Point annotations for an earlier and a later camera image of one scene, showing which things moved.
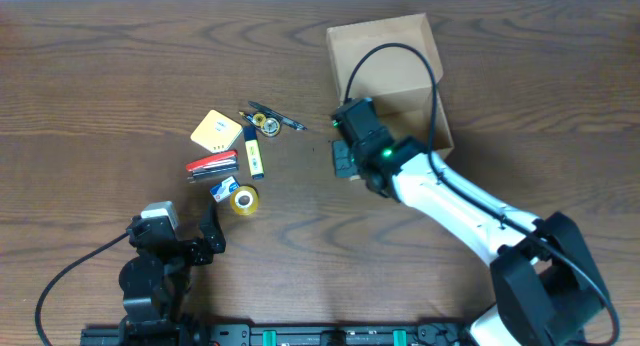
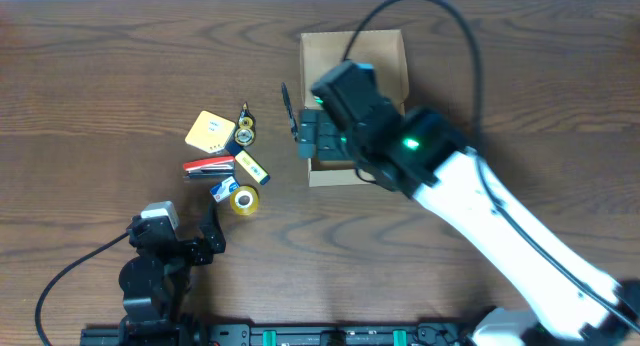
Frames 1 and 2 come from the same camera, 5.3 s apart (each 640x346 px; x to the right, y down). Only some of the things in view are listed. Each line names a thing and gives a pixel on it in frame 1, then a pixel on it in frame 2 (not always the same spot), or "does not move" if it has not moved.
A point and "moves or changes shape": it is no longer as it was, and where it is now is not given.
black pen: (277, 116) to (290, 111)
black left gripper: (195, 251) does not move
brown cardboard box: (395, 78) moves or changes shape
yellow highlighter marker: (253, 151) to (247, 162)
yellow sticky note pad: (215, 132) moves or changes shape
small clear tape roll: (266, 125) to (245, 131)
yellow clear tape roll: (244, 200) does not move
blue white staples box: (225, 189) does not move
